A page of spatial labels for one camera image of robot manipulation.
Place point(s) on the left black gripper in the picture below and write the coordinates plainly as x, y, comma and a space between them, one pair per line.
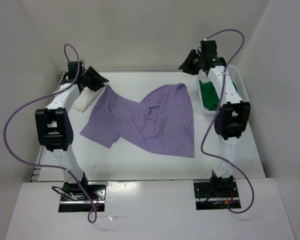
97, 79

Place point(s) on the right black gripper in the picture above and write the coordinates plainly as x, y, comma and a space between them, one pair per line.
186, 66

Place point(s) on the white t shirt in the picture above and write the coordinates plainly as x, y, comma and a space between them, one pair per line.
86, 98

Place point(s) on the purple t shirt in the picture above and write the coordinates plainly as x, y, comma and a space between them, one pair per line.
162, 123

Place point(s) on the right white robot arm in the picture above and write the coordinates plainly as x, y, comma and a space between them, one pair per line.
231, 115

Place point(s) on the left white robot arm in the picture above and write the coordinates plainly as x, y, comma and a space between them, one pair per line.
54, 130

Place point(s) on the white plastic basket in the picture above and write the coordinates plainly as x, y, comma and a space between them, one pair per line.
240, 82

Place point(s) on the green t shirt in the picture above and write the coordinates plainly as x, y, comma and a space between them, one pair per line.
209, 97

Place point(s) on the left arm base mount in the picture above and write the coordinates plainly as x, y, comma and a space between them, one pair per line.
73, 199

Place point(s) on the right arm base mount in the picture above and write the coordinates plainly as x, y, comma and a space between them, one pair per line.
215, 197

